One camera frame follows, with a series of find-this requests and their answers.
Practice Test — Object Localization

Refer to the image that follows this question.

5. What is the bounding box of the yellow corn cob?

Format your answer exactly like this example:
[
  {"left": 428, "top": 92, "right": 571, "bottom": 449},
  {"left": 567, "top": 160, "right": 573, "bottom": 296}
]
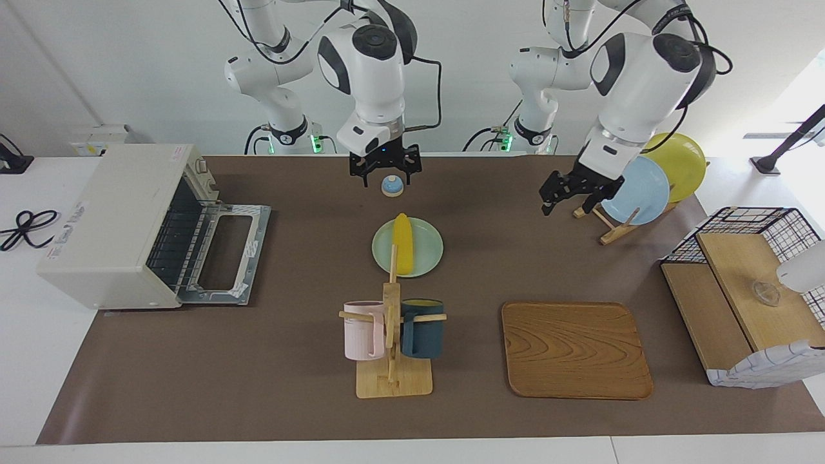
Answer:
[{"left": 393, "top": 213, "right": 414, "bottom": 276}]

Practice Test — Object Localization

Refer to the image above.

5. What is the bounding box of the pale green plate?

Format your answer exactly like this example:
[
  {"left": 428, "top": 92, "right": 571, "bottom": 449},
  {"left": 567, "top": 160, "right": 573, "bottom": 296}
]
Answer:
[{"left": 372, "top": 217, "right": 444, "bottom": 278}]

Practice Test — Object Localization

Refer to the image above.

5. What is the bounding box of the glass toaster oven door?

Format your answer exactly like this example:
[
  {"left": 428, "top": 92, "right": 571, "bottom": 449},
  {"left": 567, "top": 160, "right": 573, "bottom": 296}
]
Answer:
[{"left": 177, "top": 203, "right": 271, "bottom": 305}]

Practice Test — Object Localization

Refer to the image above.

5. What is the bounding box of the white toaster oven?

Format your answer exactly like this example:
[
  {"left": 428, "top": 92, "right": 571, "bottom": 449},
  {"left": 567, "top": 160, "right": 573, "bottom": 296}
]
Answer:
[{"left": 37, "top": 143, "right": 271, "bottom": 311}]

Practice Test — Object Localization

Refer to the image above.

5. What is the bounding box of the wooden plate rack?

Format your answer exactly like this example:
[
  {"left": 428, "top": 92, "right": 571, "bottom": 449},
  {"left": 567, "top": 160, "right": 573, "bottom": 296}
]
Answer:
[{"left": 573, "top": 200, "right": 677, "bottom": 246}]

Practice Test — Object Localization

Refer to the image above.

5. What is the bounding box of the light blue plate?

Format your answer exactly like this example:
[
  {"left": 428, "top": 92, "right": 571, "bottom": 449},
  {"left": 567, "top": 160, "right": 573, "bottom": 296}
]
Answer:
[{"left": 601, "top": 156, "right": 671, "bottom": 226}]

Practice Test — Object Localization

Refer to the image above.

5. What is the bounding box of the yellow plate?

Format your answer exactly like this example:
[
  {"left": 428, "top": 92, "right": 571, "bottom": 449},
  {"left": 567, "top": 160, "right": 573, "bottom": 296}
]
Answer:
[{"left": 641, "top": 133, "right": 707, "bottom": 204}]

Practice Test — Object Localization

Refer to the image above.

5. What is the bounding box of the wooden serving tray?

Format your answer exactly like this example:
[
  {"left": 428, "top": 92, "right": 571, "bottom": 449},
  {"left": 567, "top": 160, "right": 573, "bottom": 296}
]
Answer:
[{"left": 501, "top": 302, "right": 654, "bottom": 401}]

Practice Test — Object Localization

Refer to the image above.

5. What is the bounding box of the pink mug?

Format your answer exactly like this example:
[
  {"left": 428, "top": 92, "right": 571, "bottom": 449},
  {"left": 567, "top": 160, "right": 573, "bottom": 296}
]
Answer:
[{"left": 343, "top": 300, "right": 386, "bottom": 362}]

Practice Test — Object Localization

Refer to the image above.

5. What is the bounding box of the dark blue mug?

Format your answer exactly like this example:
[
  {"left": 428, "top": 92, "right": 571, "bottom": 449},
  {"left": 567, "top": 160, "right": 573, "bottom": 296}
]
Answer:
[{"left": 401, "top": 298, "right": 445, "bottom": 360}]

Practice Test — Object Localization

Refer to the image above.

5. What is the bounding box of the small clear glass dish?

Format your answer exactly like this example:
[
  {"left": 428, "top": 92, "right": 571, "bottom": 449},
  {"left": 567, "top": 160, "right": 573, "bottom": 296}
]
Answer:
[{"left": 751, "top": 280, "right": 782, "bottom": 307}]

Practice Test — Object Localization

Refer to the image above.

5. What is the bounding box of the black desk stand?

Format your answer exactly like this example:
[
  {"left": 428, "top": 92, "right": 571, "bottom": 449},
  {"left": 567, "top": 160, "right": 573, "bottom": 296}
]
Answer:
[{"left": 751, "top": 103, "right": 825, "bottom": 175}]

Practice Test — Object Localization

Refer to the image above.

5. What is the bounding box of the wooden mug tree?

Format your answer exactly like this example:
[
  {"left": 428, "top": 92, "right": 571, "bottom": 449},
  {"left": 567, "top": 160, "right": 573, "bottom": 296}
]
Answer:
[{"left": 339, "top": 244, "right": 447, "bottom": 399}]

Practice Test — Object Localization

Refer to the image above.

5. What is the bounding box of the white rounded object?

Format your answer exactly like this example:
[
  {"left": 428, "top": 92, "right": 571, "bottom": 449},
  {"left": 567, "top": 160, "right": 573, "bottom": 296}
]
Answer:
[{"left": 777, "top": 242, "right": 825, "bottom": 294}]

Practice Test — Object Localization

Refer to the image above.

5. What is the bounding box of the brown table mat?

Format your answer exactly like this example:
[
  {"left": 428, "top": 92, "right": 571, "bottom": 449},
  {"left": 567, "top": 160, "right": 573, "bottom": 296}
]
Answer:
[{"left": 37, "top": 153, "right": 825, "bottom": 445}]

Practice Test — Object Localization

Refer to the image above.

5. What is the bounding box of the black base cable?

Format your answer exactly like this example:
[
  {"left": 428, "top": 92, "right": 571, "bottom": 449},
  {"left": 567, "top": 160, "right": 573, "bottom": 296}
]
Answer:
[
  {"left": 463, "top": 100, "right": 524, "bottom": 153},
  {"left": 244, "top": 124, "right": 275, "bottom": 155}
]

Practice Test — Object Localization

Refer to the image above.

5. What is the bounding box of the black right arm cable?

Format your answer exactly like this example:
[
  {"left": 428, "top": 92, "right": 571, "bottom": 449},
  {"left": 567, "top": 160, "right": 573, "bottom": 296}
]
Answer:
[{"left": 216, "top": 0, "right": 444, "bottom": 133}]

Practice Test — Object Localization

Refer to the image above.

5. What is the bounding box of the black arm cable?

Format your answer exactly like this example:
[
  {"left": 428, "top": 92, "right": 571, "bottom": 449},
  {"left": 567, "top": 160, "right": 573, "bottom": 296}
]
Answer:
[
  {"left": 216, "top": 0, "right": 444, "bottom": 133},
  {"left": 545, "top": 0, "right": 733, "bottom": 155}
]

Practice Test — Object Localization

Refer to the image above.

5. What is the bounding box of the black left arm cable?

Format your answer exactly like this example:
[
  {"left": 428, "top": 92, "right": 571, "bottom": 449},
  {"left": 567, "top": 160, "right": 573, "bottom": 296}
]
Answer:
[{"left": 545, "top": 0, "right": 733, "bottom": 155}]

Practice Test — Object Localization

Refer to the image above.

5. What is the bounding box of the wire basket with wooden shelves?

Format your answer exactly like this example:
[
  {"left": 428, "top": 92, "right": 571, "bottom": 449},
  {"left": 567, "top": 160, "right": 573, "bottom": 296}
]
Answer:
[{"left": 661, "top": 206, "right": 825, "bottom": 389}]

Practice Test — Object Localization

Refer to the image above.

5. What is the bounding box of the white wall box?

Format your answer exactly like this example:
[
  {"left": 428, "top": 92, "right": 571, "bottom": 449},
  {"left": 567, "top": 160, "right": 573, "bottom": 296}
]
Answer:
[{"left": 70, "top": 124, "right": 133, "bottom": 157}]

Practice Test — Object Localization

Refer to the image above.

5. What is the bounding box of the coiled black cable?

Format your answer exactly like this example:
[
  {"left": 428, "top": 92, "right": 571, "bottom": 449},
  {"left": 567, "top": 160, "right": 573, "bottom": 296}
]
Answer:
[{"left": 0, "top": 209, "right": 60, "bottom": 252}]

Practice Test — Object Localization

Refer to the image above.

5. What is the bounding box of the black clamp mount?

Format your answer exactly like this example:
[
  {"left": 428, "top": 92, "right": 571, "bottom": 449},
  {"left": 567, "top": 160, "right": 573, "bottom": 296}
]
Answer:
[{"left": 0, "top": 134, "right": 34, "bottom": 175}]

